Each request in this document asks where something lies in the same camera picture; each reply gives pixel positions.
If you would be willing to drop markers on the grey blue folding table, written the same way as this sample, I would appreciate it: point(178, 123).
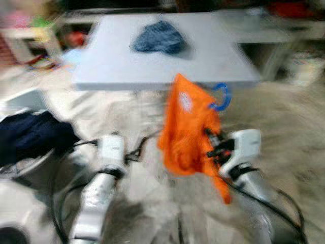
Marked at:
point(152, 66)

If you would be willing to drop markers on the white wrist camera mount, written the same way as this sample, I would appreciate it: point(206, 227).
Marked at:
point(244, 145)
point(110, 150)

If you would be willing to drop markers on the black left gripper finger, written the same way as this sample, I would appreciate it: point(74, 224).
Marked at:
point(138, 150)

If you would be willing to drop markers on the white side table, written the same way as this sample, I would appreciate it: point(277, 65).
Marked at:
point(264, 33)

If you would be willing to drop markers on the orange shirt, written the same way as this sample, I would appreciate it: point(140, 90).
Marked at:
point(185, 137)

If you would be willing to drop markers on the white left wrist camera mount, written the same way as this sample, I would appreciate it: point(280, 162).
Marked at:
point(110, 150)

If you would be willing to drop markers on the grey laundry basket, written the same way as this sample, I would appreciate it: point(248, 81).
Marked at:
point(30, 169)

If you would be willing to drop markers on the blue plastic hanger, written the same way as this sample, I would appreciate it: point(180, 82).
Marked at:
point(228, 97)

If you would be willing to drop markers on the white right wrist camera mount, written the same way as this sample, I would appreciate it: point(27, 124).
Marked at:
point(244, 145)

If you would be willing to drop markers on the white children's table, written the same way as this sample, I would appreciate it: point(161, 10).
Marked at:
point(25, 34)

